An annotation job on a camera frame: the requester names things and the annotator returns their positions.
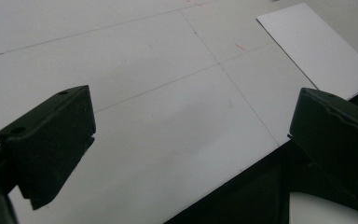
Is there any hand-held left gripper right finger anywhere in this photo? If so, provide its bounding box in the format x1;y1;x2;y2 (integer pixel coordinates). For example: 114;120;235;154
287;87;358;206

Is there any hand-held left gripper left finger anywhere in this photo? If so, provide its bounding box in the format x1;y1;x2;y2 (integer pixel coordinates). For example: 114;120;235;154
0;84;97;211

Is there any white paper sheet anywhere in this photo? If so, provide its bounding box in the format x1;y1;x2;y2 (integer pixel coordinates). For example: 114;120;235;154
255;3;358;101

